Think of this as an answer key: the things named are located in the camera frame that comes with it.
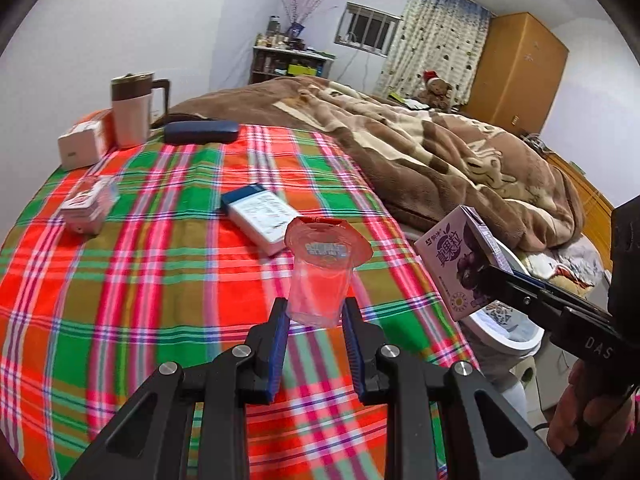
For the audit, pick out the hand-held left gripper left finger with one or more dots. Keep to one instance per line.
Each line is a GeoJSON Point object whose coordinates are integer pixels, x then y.
{"type": "Point", "coordinates": [278, 355]}

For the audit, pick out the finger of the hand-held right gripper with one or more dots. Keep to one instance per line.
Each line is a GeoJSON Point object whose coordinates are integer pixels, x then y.
{"type": "Point", "coordinates": [550, 287]}
{"type": "Point", "coordinates": [520, 300]}

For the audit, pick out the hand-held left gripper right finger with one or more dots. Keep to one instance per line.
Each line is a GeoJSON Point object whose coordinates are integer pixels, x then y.
{"type": "Point", "coordinates": [352, 350]}

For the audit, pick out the white trash bin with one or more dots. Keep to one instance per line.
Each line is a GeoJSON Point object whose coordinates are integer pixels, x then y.
{"type": "Point", "coordinates": [520, 345]}

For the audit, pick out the clear plastic cup red lid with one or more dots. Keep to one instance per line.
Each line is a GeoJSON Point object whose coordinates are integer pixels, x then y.
{"type": "Point", "coordinates": [317, 285]}

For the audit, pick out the purple drink carton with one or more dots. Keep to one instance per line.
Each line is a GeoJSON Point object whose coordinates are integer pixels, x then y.
{"type": "Point", "coordinates": [450, 265]}

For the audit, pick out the person's right hand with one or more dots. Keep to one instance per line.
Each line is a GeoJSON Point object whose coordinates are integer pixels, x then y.
{"type": "Point", "coordinates": [570, 410]}

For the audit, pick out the white and blue medicine box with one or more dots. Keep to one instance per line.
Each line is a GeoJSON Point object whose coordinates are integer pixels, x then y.
{"type": "Point", "coordinates": [260, 215]}

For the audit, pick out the plaid tablecloth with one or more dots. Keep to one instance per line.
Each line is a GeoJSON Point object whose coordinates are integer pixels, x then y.
{"type": "Point", "coordinates": [150, 270]}

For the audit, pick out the brown patterned blanket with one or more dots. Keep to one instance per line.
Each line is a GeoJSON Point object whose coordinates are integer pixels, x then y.
{"type": "Point", "coordinates": [425, 160]}

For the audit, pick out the wooden wardrobe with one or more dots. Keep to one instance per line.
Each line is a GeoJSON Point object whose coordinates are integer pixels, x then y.
{"type": "Point", "coordinates": [515, 70]}

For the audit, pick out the teddy bear with red hat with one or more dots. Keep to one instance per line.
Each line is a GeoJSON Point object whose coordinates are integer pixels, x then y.
{"type": "Point", "coordinates": [437, 92]}

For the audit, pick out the dark blue glasses case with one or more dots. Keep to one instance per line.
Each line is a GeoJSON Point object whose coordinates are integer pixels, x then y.
{"type": "Point", "coordinates": [200, 131]}

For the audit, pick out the small pink white box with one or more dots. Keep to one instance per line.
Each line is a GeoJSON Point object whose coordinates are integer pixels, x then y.
{"type": "Point", "coordinates": [87, 202]}

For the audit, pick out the spotted curtain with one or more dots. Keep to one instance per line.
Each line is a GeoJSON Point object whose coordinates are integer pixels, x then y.
{"type": "Point", "coordinates": [435, 35]}

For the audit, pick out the beige mug with brown lid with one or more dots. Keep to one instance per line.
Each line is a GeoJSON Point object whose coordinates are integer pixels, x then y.
{"type": "Point", "coordinates": [130, 115]}

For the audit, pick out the orange and white box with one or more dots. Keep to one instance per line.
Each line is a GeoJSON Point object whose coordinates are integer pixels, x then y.
{"type": "Point", "coordinates": [82, 142]}

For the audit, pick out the dark shelf with clutter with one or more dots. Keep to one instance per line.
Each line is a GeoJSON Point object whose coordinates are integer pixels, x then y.
{"type": "Point", "coordinates": [290, 62]}

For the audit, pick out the barred window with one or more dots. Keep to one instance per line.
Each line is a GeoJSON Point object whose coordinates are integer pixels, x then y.
{"type": "Point", "coordinates": [370, 27]}

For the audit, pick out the vase of dry branches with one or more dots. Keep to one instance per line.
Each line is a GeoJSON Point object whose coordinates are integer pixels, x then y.
{"type": "Point", "coordinates": [300, 15]}

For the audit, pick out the wooden bed frame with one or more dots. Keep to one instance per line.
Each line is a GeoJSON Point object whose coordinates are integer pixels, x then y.
{"type": "Point", "coordinates": [587, 200]}

